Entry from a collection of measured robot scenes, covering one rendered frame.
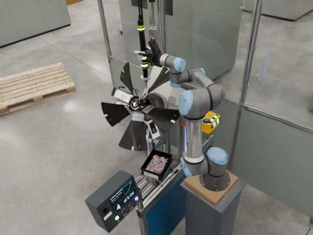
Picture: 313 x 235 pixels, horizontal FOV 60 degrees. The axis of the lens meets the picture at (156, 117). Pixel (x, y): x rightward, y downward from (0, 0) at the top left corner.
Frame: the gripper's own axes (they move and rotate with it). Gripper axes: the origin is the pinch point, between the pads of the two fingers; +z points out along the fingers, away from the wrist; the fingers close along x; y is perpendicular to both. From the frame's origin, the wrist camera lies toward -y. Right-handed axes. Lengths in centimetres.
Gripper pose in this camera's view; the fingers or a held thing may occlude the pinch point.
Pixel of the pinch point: (139, 48)
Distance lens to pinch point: 182.2
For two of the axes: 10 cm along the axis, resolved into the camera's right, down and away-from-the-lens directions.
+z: -7.5, -3.7, 5.5
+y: 0.6, 7.9, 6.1
